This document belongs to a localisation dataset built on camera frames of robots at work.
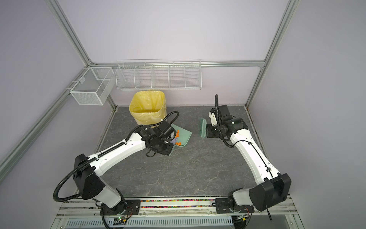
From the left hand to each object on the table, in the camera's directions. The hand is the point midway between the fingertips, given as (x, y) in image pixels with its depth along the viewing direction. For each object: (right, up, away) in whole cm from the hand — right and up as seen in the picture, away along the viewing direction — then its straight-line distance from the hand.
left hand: (168, 153), depth 77 cm
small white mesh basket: (-56, +42, +22) cm, 73 cm away
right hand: (+23, +12, +1) cm, 26 cm away
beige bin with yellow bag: (-18, +28, +25) cm, 42 cm away
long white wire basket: (-10, +50, +22) cm, 56 cm away
